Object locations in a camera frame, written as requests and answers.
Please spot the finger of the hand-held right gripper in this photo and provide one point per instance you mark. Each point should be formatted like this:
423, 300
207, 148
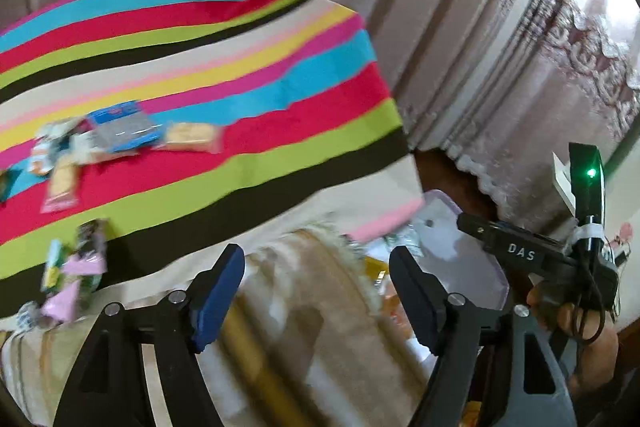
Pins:
480, 232

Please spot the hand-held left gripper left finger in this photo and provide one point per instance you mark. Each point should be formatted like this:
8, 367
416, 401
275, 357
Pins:
220, 297

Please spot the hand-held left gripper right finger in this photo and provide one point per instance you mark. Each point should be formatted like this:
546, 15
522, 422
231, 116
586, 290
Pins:
415, 302

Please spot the white storage box purple rim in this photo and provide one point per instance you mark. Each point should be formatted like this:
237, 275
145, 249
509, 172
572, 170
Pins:
450, 247

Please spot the green white noodle packet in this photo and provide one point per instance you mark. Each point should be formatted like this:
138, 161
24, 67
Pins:
407, 237

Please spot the pink snack packet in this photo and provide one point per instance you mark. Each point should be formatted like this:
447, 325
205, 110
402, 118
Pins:
85, 264
62, 302

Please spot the dark printed snack packet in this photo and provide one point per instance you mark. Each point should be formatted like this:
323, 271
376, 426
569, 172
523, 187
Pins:
92, 237

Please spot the clear cracker packet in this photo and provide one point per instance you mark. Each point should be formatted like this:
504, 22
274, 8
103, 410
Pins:
192, 137

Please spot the green yellow snack packet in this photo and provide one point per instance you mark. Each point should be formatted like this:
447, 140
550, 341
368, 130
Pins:
52, 267

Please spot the silver wrapper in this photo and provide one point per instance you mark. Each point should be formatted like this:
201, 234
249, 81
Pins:
27, 314

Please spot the clear wafer biscuit packet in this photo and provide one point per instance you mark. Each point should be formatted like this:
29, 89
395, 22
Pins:
60, 187

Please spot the blue snack packet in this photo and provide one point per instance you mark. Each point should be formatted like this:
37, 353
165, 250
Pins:
125, 127

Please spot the plain white snack packet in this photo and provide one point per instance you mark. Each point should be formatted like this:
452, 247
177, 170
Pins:
85, 147

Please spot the white orange snack packet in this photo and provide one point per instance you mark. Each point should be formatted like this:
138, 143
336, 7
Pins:
42, 157

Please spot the white green snack packet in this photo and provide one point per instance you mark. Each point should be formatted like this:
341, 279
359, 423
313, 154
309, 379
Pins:
60, 129

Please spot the dark green snack packet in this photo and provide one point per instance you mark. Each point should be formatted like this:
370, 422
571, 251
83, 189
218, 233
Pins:
6, 184

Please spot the person's right forearm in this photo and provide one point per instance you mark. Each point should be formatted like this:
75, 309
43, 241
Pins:
600, 357

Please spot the person's right hand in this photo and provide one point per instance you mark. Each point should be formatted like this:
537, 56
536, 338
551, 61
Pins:
567, 319

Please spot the beige fringed bedspread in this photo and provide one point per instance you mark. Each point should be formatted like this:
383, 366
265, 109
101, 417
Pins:
300, 307

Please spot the lace trimmed sheer curtain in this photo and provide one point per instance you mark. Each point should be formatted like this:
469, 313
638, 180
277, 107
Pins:
595, 57

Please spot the striped colourful blanket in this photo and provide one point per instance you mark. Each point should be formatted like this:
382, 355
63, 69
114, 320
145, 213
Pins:
250, 82

